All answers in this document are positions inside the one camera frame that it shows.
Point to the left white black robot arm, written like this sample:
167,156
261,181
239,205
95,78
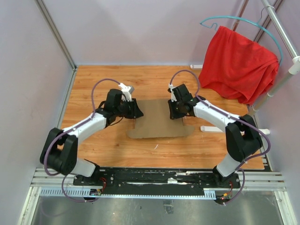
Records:
61,146

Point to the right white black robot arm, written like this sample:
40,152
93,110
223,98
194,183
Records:
242,136

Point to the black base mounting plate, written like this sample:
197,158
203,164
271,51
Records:
158,181

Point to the white clothes rack stand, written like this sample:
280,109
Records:
276,70

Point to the red cloth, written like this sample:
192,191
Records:
239,68

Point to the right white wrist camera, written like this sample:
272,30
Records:
172,90

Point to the aluminium rail frame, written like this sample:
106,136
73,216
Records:
266,181

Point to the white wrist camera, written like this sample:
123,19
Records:
126,92
172,90

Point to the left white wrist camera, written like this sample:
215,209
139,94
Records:
126,92

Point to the brown cardboard box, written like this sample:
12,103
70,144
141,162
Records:
156,122

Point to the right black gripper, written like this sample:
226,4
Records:
173,115

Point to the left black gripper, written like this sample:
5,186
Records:
135,112

